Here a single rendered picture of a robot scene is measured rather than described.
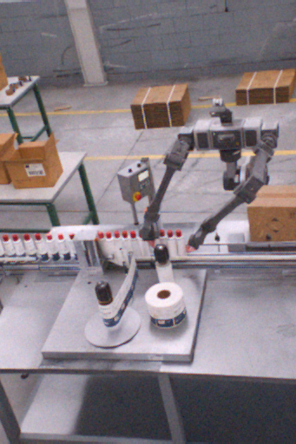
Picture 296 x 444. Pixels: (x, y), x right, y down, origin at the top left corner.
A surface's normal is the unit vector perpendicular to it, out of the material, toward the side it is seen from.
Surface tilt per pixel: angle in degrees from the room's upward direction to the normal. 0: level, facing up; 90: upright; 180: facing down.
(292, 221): 90
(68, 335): 0
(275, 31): 90
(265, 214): 90
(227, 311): 0
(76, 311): 0
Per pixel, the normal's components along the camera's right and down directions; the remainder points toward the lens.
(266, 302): -0.18, -0.83
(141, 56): -0.28, 0.56
